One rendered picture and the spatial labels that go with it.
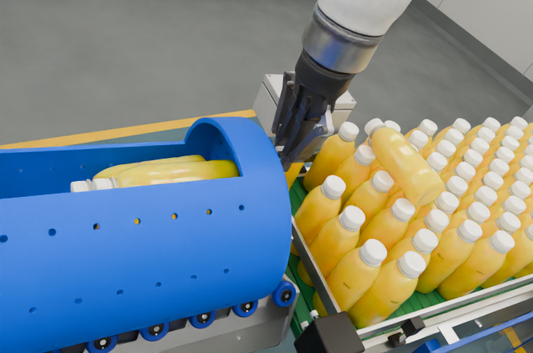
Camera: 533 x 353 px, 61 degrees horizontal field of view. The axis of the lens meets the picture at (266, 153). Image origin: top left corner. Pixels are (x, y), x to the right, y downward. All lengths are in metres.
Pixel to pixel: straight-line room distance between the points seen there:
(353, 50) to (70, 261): 0.38
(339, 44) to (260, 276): 0.31
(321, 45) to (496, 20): 4.55
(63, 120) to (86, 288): 1.92
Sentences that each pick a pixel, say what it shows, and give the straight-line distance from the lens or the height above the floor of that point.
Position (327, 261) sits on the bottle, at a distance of 0.85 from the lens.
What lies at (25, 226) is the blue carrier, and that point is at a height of 1.21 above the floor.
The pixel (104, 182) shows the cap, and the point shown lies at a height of 1.17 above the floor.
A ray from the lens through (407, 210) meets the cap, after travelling 0.88.
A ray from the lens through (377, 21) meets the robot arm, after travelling 0.52.
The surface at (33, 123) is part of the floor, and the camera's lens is 2.40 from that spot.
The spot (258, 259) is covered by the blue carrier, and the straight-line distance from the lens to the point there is 0.59.
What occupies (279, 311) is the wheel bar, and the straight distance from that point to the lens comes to 0.85.
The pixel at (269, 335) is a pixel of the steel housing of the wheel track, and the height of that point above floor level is 0.87.
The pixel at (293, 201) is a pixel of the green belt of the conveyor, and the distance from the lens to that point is 1.04.
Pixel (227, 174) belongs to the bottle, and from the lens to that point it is 0.64.
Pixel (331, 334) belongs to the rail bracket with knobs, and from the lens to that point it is 0.77.
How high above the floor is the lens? 1.63
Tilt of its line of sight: 40 degrees down
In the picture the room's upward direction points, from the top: 25 degrees clockwise
